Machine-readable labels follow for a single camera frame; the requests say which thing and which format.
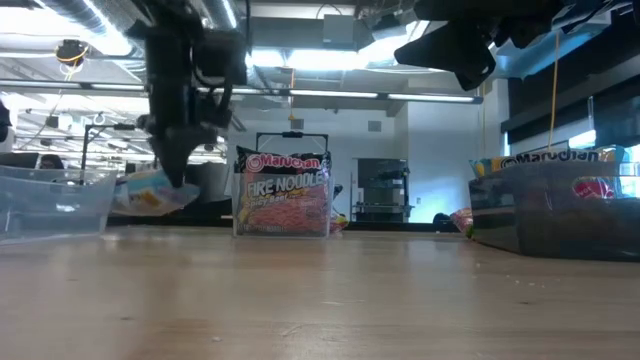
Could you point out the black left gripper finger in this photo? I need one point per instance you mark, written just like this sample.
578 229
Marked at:
177 155

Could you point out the black round object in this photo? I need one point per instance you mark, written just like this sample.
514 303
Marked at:
442 218

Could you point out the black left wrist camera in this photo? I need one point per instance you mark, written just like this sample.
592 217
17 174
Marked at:
222 57

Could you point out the long ceiling light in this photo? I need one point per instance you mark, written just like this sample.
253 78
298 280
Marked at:
330 93

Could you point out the dark cabinet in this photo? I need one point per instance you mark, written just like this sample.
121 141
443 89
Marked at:
380 175

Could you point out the grey wall vent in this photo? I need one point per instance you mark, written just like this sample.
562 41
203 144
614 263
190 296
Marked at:
374 126

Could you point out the person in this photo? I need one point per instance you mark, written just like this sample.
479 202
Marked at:
51 161

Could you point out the grey wall box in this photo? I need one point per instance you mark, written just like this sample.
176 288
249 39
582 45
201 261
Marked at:
297 123

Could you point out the Maruchan black fire noodle pack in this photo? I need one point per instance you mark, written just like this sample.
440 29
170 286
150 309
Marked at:
285 200

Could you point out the black lamp stand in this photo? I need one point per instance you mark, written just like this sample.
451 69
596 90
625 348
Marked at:
86 150

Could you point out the grey ceiling duct box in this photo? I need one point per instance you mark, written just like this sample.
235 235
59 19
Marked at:
339 29

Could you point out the Maruchan lime chili shrimp pack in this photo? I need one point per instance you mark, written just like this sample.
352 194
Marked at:
461 220
339 223

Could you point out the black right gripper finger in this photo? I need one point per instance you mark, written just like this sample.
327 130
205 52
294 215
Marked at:
450 50

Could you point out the dark monitor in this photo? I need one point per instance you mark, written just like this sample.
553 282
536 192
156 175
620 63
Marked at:
17 160

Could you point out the dark grey plastic bin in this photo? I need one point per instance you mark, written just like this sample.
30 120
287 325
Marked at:
550 225

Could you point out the black arch stand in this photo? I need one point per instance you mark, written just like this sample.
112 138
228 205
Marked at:
292 134

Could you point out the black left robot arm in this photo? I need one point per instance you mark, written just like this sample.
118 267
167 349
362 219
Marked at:
165 15

